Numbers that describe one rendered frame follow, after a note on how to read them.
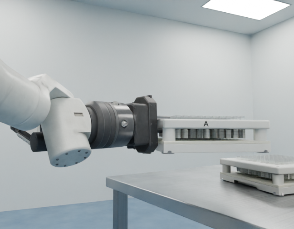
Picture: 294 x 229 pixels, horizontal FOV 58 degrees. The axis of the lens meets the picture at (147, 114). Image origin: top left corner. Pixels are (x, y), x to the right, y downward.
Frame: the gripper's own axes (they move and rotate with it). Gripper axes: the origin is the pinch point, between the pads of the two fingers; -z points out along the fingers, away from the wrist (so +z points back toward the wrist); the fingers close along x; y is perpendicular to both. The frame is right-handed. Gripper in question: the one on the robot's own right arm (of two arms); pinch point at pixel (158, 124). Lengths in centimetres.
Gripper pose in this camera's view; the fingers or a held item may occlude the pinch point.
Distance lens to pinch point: 60.2
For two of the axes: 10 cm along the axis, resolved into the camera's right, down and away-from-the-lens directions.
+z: -7.3, -0.2, -6.8
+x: 0.3, 10.0, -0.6
